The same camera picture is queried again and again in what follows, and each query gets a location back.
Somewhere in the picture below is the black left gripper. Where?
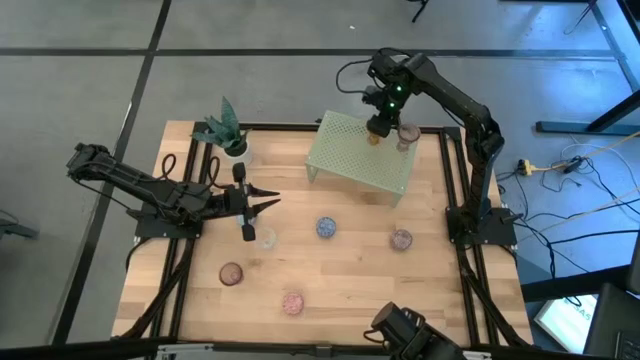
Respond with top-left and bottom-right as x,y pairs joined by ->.
212,162 -> 282,243

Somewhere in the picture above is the purple glass candle holder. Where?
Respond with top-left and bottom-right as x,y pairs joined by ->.
396,122 -> 422,153

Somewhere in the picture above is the clear ribbed glass holder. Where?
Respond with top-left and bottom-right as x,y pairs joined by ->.
254,227 -> 279,252

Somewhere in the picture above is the dark blue patterned tin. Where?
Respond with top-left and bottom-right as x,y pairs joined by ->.
315,216 -> 338,240

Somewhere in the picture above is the pink glass candle holder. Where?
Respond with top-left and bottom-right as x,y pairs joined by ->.
218,261 -> 245,288

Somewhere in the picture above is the pink patterned tin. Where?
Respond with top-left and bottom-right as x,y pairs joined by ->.
281,292 -> 306,317

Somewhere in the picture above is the purple patterned tin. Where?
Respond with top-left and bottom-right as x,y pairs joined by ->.
390,228 -> 414,252

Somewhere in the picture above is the white plant pot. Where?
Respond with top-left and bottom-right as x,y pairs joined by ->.
219,137 -> 254,169

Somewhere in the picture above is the green perforated metal shelf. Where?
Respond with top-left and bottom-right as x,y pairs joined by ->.
304,109 -> 420,207

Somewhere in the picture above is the green snake plant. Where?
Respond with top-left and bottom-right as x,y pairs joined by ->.
191,96 -> 253,151

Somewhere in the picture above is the black tripod leg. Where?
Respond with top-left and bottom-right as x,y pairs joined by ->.
407,0 -> 431,24

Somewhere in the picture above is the black desk base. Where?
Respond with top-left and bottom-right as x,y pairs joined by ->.
535,89 -> 640,136

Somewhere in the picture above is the black cylindrical device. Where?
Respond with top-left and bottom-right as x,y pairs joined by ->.
363,301 -> 469,360

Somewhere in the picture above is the black floor bar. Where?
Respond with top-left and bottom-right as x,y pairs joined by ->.
519,264 -> 632,302

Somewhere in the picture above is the grey chair base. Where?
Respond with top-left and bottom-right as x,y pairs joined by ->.
0,209 -> 39,240

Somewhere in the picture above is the white lit screen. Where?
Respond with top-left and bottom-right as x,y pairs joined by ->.
532,293 -> 600,354

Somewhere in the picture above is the black laptop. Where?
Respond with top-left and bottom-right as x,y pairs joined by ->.
582,282 -> 640,360

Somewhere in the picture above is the black aluminium table frame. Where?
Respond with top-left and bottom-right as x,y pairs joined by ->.
119,119 -> 534,349

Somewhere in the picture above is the silver camera mount bar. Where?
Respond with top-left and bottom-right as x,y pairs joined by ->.
154,342 -> 494,360

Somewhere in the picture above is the black floor cable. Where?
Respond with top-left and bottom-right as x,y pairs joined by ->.
494,154 -> 640,281

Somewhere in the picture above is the yellow power cord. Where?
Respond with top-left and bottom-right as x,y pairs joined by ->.
529,130 -> 640,174

